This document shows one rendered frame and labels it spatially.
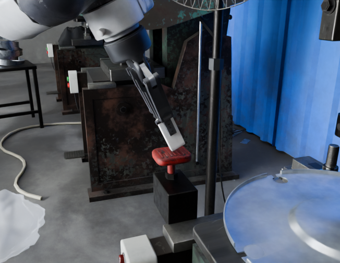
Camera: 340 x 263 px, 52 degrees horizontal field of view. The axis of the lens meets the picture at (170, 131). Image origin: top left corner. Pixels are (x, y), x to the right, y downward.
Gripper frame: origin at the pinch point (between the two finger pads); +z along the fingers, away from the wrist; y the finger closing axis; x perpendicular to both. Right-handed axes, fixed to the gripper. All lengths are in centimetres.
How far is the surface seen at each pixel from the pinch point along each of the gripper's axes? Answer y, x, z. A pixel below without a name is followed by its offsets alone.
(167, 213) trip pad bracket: 6.0, -8.3, 11.4
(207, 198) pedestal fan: -53, 11, 61
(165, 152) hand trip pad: 0.0, -2.8, 3.2
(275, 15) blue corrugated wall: -155, 128, 41
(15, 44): -258, -40, -11
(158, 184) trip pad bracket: 0.7, -6.9, 8.3
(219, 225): 27.1, -4.2, 0.6
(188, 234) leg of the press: 10.2, -6.9, 14.5
